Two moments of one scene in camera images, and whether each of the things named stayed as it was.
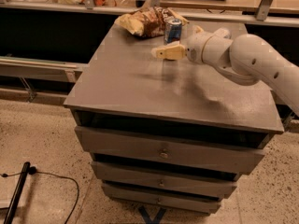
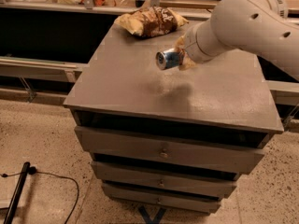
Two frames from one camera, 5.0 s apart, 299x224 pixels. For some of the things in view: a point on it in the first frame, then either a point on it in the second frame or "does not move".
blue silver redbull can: [172, 30] to [168, 58]
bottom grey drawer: [162, 199] does not move
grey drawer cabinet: [163, 134] does not move
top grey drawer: [170, 150] does not move
